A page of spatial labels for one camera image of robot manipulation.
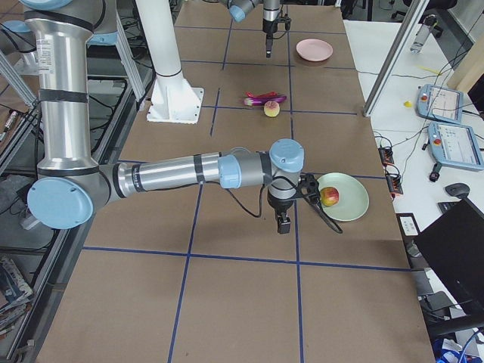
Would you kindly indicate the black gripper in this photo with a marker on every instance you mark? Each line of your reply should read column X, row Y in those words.
column 269, row 27
column 280, row 206

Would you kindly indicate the red-yellow pomegranate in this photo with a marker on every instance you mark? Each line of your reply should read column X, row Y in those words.
column 329, row 196

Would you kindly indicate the pink plate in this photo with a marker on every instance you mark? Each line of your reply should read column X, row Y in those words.
column 314, row 50

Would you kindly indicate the red chili pepper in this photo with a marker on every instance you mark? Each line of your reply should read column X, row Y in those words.
column 266, row 95

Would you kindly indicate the purple eggplant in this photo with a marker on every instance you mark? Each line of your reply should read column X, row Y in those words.
column 260, row 101

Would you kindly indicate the pink-green peach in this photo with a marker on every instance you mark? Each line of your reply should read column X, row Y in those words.
column 271, row 108

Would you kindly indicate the light green plate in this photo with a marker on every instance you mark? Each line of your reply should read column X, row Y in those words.
column 353, row 201

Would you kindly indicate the orange power strip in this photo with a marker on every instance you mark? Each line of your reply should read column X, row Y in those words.
column 391, row 171

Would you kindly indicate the plastic water bottle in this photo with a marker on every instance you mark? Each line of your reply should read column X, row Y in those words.
column 423, row 33

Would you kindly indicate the black laptop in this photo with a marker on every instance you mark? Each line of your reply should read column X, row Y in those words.
column 453, row 248

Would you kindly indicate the upper teach pendant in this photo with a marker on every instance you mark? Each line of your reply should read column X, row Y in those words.
column 440, row 104

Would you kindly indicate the teach pendant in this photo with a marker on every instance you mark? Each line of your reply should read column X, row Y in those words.
column 440, row 104
column 455, row 146

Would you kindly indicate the black computer mouse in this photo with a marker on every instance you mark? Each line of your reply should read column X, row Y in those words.
column 459, row 190

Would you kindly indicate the lower teach pendant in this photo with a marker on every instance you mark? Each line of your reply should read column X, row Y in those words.
column 455, row 146

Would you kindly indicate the white power strip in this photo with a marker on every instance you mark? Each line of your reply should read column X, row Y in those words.
column 28, row 221

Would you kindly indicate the stack of magazines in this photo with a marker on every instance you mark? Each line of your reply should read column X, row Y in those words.
column 16, row 295

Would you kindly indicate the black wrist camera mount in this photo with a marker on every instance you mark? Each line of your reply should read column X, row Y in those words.
column 308, row 188

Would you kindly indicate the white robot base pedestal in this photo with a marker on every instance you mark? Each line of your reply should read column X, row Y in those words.
column 173, row 100

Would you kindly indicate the aluminium frame post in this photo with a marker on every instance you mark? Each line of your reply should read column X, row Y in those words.
column 412, row 17

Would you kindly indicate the aluminium frame rail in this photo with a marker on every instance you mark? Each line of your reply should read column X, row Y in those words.
column 116, row 81

